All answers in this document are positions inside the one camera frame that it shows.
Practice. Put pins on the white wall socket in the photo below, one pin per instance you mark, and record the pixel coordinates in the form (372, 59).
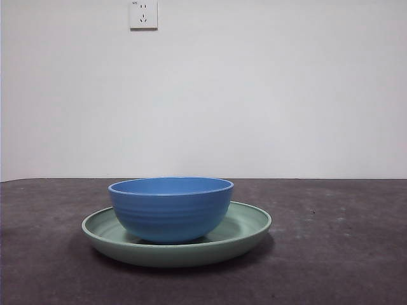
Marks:
(143, 19)

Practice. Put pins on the blue ribbed bowl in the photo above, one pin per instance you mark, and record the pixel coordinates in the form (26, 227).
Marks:
(171, 213)

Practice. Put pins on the pale green round plate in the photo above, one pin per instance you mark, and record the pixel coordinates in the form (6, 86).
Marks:
(175, 255)

